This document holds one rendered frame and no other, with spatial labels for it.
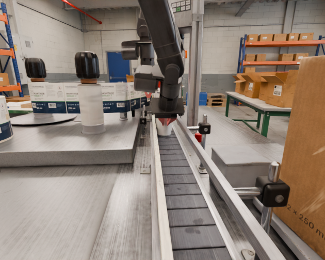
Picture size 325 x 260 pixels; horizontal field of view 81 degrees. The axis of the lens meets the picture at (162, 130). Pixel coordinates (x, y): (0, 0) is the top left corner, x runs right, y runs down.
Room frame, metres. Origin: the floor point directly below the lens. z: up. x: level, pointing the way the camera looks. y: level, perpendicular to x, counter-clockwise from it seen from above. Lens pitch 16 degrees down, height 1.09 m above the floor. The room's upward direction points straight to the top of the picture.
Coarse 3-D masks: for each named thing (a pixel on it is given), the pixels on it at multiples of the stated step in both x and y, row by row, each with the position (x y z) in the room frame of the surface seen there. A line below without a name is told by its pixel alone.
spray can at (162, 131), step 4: (160, 124) 0.66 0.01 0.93; (164, 124) 0.66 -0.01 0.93; (160, 128) 0.66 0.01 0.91; (164, 128) 0.66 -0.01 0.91; (168, 128) 0.67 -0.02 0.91; (160, 132) 0.66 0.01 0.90; (164, 132) 0.66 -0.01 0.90; (168, 132) 0.67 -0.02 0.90; (160, 136) 0.66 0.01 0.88; (164, 136) 0.66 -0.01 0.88
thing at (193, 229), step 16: (160, 144) 0.58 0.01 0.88; (176, 144) 0.58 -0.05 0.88; (160, 160) 0.46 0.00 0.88; (176, 160) 0.46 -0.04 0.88; (176, 176) 0.37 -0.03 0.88; (192, 176) 0.37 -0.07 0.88; (176, 192) 0.31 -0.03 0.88; (192, 192) 0.31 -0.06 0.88; (176, 208) 0.27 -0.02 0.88; (192, 208) 0.27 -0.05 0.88; (208, 208) 0.27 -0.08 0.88; (176, 224) 0.23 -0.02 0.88; (192, 224) 0.23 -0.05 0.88; (208, 224) 0.23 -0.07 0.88; (176, 240) 0.21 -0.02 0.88; (192, 240) 0.21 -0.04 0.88; (208, 240) 0.21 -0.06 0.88; (176, 256) 0.18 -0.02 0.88; (192, 256) 0.18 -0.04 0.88; (208, 256) 0.18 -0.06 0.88; (224, 256) 0.18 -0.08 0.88
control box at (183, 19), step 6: (174, 0) 0.90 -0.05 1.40; (180, 0) 0.88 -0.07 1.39; (192, 0) 0.86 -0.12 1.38; (192, 6) 0.86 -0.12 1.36; (180, 12) 0.88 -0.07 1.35; (186, 12) 0.87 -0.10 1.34; (174, 18) 0.90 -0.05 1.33; (180, 18) 0.88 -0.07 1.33; (186, 18) 0.87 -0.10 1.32; (192, 18) 0.86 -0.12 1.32; (180, 24) 0.88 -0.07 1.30; (186, 24) 0.87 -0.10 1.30; (180, 30) 0.91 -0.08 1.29; (186, 30) 0.91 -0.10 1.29
